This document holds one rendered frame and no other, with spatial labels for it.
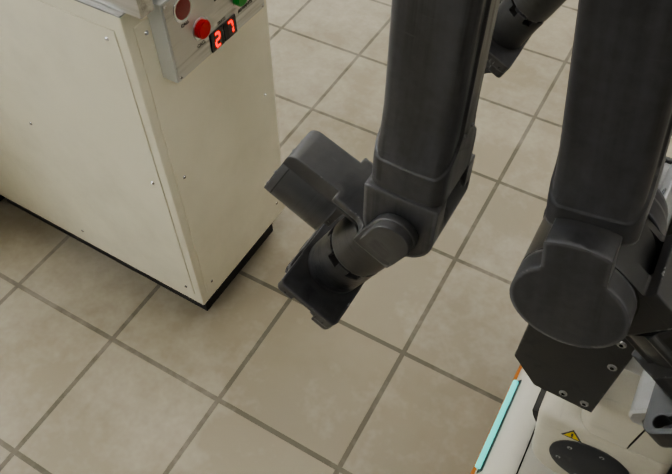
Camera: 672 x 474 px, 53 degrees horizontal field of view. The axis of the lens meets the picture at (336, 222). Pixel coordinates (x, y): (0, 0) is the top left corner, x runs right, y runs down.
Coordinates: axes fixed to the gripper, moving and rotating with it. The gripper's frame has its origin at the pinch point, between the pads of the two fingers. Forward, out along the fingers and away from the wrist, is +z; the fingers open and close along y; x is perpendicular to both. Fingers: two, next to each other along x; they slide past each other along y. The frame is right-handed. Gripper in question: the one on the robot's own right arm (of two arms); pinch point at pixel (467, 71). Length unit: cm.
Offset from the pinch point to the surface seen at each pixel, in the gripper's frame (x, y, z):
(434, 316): 35, -6, 68
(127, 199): -33, 23, 59
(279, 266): -1, 0, 86
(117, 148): -38, 23, 44
